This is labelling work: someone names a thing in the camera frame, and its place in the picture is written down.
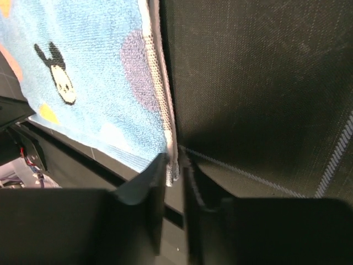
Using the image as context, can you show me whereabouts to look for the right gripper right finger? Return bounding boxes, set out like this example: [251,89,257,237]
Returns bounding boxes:
[181,156,352,264]

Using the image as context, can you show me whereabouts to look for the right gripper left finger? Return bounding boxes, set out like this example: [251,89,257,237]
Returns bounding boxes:
[1,153,167,264]

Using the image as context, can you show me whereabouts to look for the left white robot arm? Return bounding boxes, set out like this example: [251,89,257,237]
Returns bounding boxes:
[1,97,47,171]

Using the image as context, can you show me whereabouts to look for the colourful patterned towel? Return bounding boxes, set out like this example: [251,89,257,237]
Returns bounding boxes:
[1,1,179,186]

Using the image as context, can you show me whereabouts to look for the black grid mat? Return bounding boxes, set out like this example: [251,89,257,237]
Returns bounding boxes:
[0,0,353,199]

